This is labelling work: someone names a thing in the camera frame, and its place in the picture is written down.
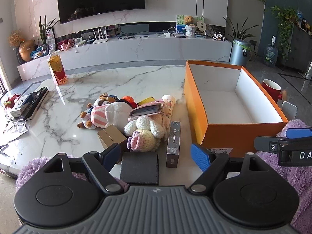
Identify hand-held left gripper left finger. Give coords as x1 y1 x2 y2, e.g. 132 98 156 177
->
45 143 125 195

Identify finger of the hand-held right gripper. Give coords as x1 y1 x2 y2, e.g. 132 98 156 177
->
253 136 281 155
286 127 312 139

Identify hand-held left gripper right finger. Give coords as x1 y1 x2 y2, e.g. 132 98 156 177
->
188 143 269 193

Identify small gold box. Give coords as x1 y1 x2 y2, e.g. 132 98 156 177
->
97 124 128 150

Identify black square box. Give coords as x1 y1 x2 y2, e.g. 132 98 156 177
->
119 151 159 186

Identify dark narrow photo box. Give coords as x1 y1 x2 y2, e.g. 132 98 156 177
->
166 121 181 168

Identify white pink striped plush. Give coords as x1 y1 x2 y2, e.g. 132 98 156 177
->
91 102 133 129

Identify cream crochet doll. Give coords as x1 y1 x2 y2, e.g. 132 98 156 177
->
124 114 168 153

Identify orange cardboard box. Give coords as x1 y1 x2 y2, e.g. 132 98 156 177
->
183 60 289 158

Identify pink card wallet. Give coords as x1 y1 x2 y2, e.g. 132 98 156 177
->
129 99 166 117

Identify brown raccoon plush toy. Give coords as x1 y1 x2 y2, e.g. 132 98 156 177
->
77 93 120 129

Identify orange crochet toy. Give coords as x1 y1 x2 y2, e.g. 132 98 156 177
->
119 96 138 109

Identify white lotion tube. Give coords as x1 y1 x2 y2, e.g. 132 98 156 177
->
161 95 176 127

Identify person's right forearm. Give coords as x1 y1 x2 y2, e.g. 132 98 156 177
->
256 119 312 230

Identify red mug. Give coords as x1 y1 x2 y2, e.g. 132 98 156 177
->
262 79 287 105

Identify clear water jug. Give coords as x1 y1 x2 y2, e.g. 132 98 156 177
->
263 35 279 67

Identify person's purple fuzzy robe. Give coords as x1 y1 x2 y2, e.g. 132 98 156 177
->
16 155 128 193

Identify dark grey cabinet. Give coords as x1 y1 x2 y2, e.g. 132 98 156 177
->
278 23 312 72

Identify grey trash can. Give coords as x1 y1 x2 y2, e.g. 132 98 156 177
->
230 38 252 66

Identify black keyboard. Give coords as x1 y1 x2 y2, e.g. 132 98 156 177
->
18 87 49 120

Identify eyeglasses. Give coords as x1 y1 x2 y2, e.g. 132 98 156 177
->
4 119 28 133

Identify white and blue box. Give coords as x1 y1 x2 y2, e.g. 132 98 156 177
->
10 94 33 117

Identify white marble television console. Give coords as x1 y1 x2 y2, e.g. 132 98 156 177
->
17 33 233 82

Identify long-leaf potted plant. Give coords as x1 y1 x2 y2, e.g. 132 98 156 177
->
222 16 260 44

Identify white router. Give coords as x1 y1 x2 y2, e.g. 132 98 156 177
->
93 28 109 44

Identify red feather toy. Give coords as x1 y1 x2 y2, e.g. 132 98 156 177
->
2 94 21 108

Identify green trailing plant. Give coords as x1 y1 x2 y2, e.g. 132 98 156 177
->
269 5 298 60

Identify round white hand fan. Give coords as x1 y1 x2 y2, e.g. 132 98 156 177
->
196 19 207 36

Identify green and blue painting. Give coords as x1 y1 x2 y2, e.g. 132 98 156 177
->
176 15 205 33

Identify brown gourd ornament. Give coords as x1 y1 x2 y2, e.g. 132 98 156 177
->
18 39 36 62

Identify tall-leaf potted plant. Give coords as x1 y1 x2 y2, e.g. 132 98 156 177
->
39 15 60 45

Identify dried flower bunch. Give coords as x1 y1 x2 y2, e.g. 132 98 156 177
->
7 30 23 47

